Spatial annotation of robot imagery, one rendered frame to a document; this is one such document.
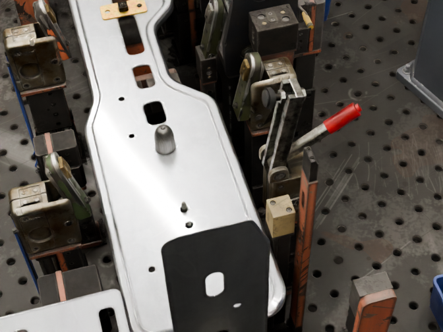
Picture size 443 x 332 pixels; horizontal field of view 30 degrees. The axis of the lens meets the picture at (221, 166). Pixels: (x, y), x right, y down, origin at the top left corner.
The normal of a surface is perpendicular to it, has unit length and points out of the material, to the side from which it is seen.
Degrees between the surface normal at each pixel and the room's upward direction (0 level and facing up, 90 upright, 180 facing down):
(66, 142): 0
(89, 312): 0
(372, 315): 90
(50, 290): 0
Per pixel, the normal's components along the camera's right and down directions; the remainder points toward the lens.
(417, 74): -0.83, 0.46
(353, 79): -0.03, -0.62
